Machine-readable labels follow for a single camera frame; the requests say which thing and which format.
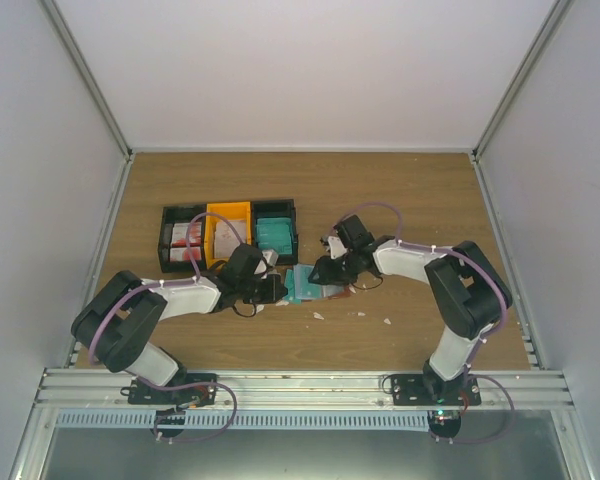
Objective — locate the grey slotted cable duct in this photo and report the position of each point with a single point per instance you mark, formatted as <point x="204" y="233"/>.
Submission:
<point x="251" y="420"/>

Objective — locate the brown leather card holder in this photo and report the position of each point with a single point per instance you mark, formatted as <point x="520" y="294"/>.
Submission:
<point x="348" y="291"/>

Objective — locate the black left card bin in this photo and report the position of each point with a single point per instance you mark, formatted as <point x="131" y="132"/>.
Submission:
<point x="170" y="216"/>

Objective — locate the yellow middle card bin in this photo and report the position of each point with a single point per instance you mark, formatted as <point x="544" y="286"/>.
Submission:
<point x="225" y="211"/>

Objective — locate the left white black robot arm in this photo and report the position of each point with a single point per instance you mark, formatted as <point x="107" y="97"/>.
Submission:
<point x="117" y="324"/>

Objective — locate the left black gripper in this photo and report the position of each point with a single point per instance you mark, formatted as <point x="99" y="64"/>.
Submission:
<point x="272" y="296"/>

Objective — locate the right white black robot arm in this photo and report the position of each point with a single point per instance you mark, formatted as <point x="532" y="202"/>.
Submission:
<point x="471" y="297"/>

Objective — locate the left aluminium frame post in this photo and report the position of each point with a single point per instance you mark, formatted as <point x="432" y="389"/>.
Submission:
<point x="68" y="41"/>

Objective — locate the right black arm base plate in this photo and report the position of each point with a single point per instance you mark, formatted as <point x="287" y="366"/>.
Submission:
<point x="422" y="390"/>

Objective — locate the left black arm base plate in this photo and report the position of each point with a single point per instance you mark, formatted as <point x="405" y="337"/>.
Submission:
<point x="196" y="389"/>

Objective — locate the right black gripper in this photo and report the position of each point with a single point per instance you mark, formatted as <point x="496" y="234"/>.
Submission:
<point x="326" y="274"/>

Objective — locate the aluminium frame post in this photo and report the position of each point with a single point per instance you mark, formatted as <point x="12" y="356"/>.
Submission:
<point x="551" y="23"/>
<point x="68" y="41"/>

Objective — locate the red white card stack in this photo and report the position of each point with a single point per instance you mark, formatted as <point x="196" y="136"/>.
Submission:
<point x="186" y="242"/>

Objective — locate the aluminium mounting rail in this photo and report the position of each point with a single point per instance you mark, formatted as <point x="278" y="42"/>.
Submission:
<point x="306" y="390"/>

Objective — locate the teal card stack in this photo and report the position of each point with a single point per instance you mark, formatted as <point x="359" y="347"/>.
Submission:
<point x="275" y="233"/>

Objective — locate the white pink card stack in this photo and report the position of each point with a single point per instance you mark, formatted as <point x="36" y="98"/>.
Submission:
<point x="227" y="237"/>

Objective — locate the right aluminium frame post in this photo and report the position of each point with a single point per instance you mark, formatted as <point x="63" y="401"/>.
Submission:
<point x="551" y="23"/>

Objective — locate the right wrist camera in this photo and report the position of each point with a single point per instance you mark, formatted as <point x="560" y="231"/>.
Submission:
<point x="334" y="246"/>

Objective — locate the black card bin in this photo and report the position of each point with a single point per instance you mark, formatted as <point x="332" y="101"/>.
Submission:
<point x="170" y="216"/>
<point x="277" y="208"/>

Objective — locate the teal white credit card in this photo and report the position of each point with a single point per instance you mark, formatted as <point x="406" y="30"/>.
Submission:
<point x="328" y="291"/>

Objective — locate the black right card bin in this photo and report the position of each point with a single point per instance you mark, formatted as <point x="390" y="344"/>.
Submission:
<point x="277" y="208"/>

